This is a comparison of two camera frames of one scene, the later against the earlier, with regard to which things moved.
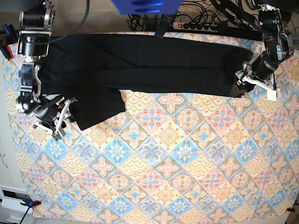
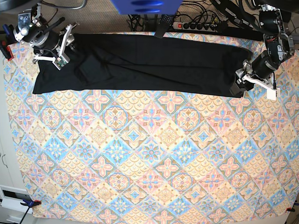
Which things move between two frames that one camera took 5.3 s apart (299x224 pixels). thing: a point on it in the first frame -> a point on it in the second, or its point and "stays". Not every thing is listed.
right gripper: [260, 68] stays
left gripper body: [51, 109] -> [51, 38]
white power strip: [195, 26] stays
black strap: [165, 22] stays
